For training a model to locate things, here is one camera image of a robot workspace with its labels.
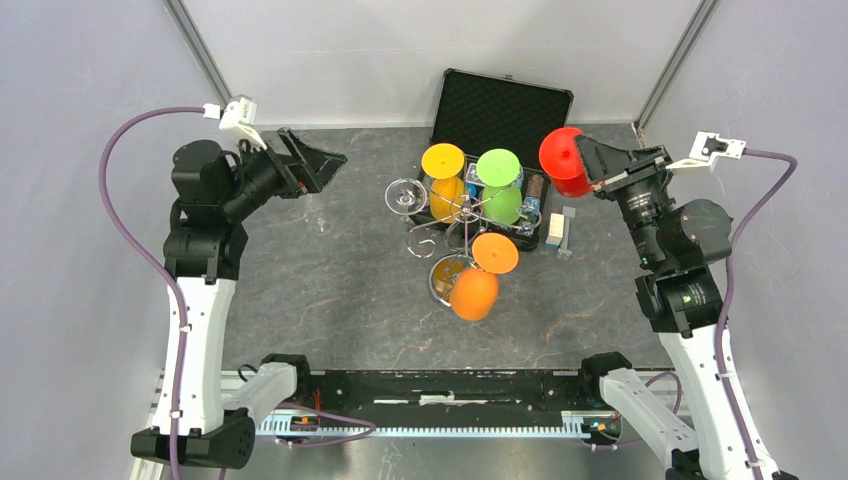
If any green plastic wine glass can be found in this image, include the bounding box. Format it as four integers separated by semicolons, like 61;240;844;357
476;148;523;225

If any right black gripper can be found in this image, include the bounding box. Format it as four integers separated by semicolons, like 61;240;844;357
577;132;677;267

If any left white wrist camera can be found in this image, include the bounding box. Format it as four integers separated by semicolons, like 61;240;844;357
202;95;268;150

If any black poker chip case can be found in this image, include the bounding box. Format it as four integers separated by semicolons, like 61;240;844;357
416;69;573;219

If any yellow plastic wine glass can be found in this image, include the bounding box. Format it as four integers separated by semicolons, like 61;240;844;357
421;143;465;224

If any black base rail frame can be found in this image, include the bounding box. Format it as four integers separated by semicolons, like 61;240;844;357
148;352;694;458

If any clear wine glass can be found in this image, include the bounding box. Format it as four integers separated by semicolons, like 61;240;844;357
312;216;335;236
384;178;428;216

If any clear wine glass front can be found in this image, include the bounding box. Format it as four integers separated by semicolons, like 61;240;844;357
312;216;335;236

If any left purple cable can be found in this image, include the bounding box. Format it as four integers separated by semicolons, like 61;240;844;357
99;106;230;480

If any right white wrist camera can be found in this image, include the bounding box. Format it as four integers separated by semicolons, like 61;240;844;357
666;131;747;174

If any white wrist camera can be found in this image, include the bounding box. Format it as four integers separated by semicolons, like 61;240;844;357
202;95;268;150
666;131;747;174

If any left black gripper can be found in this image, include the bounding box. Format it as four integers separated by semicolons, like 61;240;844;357
220;126;346;220

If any chrome wine glass rack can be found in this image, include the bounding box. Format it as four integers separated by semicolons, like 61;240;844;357
399;174;546;307

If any clear wine glass rear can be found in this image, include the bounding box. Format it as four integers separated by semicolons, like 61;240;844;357
384;178;428;216

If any orange plastic wine glass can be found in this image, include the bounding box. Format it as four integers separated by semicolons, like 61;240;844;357
449;232;520;322

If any red plastic wine glass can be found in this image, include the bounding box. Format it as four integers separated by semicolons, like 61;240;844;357
538;127;590;198

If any grey toy brick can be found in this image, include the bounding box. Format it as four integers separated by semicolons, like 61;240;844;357
557;206;577;259

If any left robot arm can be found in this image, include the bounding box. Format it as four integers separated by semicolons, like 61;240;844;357
130;128;347;470

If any white toy brick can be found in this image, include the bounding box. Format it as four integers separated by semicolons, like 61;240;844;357
545;213;565;248

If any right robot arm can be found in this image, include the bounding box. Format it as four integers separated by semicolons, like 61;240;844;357
574;132;785;479

